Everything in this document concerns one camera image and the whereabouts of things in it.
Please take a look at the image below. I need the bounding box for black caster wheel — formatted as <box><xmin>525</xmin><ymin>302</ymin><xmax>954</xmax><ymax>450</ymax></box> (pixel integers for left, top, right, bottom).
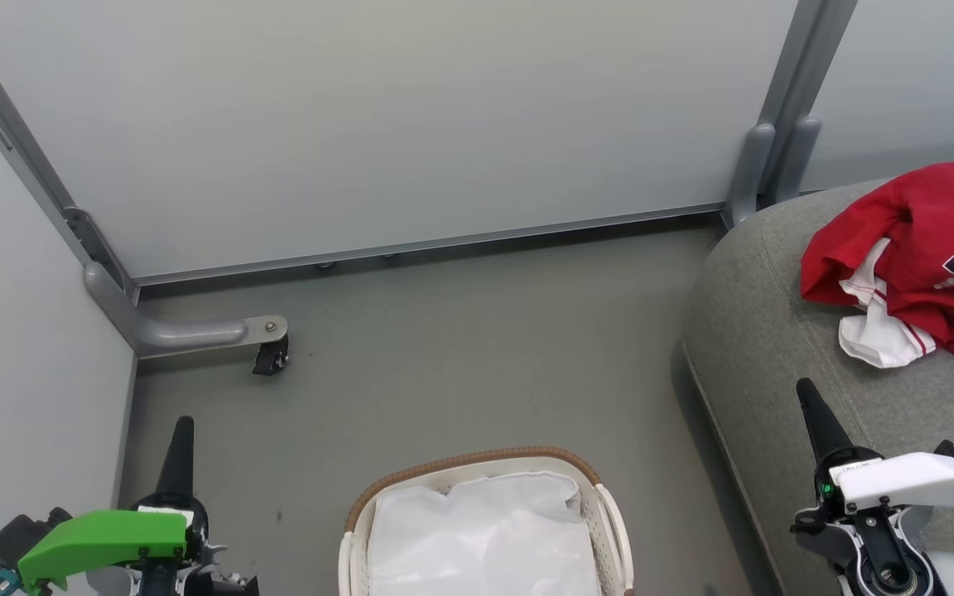
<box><xmin>252</xmin><ymin>334</ymin><xmax>292</xmax><ymax>377</ymax></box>

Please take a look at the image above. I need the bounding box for grey fabric sofa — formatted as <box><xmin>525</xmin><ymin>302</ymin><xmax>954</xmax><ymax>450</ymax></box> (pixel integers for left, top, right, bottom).
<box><xmin>679</xmin><ymin>162</ymin><xmax>954</xmax><ymax>596</ymax></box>

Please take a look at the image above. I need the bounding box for red basketball jersey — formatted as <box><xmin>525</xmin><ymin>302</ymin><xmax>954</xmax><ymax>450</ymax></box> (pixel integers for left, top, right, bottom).
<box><xmin>800</xmin><ymin>161</ymin><xmax>954</xmax><ymax>379</ymax></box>

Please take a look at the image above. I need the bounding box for white laundry basket brown rim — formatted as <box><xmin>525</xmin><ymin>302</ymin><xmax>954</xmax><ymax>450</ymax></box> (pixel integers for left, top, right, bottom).
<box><xmin>338</xmin><ymin>446</ymin><xmax>636</xmax><ymax>596</ymax></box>

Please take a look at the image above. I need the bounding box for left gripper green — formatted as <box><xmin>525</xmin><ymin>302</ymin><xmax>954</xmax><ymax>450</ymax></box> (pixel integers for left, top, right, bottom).
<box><xmin>17</xmin><ymin>416</ymin><xmax>228</xmax><ymax>596</ymax></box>

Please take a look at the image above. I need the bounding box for grey partition double post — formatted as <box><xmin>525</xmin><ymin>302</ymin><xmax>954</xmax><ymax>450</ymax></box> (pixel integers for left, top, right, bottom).
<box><xmin>721</xmin><ymin>0</ymin><xmax>859</xmax><ymax>230</ymax></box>

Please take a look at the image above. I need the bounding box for white clothing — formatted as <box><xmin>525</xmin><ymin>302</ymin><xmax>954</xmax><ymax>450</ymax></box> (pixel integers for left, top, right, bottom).
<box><xmin>367</xmin><ymin>471</ymin><xmax>604</xmax><ymax>596</ymax></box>

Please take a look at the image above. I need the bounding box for grey partition support foot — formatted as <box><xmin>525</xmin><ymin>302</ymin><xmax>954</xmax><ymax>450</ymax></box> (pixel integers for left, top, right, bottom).
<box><xmin>84</xmin><ymin>261</ymin><xmax>290</xmax><ymax>359</ymax></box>

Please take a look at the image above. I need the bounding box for grey partition bottom rail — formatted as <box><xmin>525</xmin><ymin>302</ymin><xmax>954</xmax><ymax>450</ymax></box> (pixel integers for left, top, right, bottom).
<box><xmin>131</xmin><ymin>203</ymin><xmax>728</xmax><ymax>287</ymax></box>

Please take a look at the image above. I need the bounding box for white red-trimmed garment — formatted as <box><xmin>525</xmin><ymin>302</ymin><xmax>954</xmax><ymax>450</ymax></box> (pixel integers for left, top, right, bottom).
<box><xmin>837</xmin><ymin>238</ymin><xmax>938</xmax><ymax>370</ymax></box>

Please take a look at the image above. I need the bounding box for grey partition corner post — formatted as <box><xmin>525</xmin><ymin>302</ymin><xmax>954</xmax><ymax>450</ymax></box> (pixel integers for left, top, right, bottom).
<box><xmin>0</xmin><ymin>8</ymin><xmax>140</xmax><ymax>300</ymax></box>

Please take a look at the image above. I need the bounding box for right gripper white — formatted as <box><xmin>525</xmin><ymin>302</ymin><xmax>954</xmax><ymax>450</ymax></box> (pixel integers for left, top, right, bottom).
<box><xmin>791</xmin><ymin>378</ymin><xmax>954</xmax><ymax>596</ymax></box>

